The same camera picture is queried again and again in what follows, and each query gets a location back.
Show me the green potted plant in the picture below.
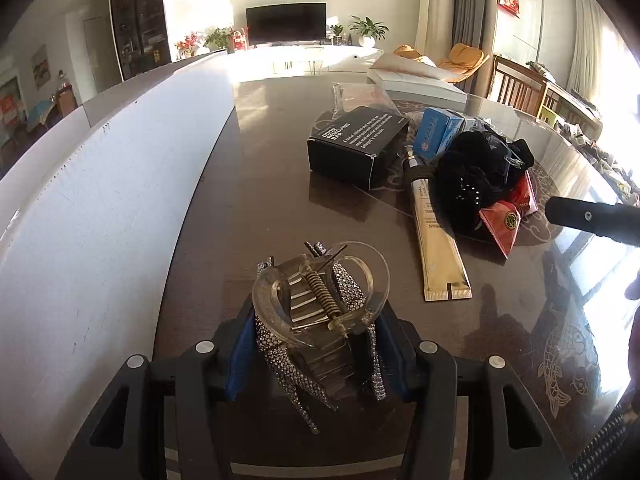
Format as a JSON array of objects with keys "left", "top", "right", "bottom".
[{"left": 349, "top": 15, "right": 390, "bottom": 48}]

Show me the dark glass display cabinet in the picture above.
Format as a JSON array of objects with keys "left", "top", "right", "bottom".
[{"left": 110, "top": 0, "right": 171, "bottom": 80}]

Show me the clear rhinestone hair claw clip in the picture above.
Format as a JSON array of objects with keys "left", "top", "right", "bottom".
[{"left": 252, "top": 242, "right": 390, "bottom": 434}]

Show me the red paper packet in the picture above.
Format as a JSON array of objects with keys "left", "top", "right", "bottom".
[{"left": 480, "top": 170, "right": 538, "bottom": 258}]

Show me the black printed carton box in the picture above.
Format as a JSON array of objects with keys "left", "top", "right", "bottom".
[{"left": 307, "top": 106, "right": 409, "bottom": 191}]

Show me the phone case in plastic bag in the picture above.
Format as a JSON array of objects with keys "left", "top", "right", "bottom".
[{"left": 332, "top": 82, "right": 397, "bottom": 115}]

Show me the wooden dining chair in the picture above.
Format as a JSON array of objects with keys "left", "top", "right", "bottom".
[{"left": 487, "top": 55, "right": 547, "bottom": 117}]

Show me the flat white gift box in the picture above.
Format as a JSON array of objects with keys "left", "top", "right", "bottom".
[{"left": 367, "top": 53, "right": 468, "bottom": 110}]

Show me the red flower arrangement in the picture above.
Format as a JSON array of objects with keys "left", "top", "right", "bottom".
[{"left": 175, "top": 32, "right": 203, "bottom": 60}]

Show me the orange lounge chair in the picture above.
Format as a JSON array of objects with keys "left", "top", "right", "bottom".
[{"left": 394, "top": 42, "right": 489, "bottom": 84}]

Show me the black flat television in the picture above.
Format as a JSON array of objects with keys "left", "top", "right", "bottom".
[{"left": 245, "top": 2, "right": 328, "bottom": 46}]

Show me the black velvet hair scrunchie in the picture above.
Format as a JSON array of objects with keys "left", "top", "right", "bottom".
[{"left": 432, "top": 131, "right": 535, "bottom": 240}]

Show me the blue white medicine box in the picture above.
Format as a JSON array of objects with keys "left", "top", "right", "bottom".
[{"left": 413, "top": 107, "right": 464, "bottom": 159}]

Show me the white tv console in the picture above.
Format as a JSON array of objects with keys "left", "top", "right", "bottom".
[{"left": 226, "top": 46, "right": 384, "bottom": 82}]

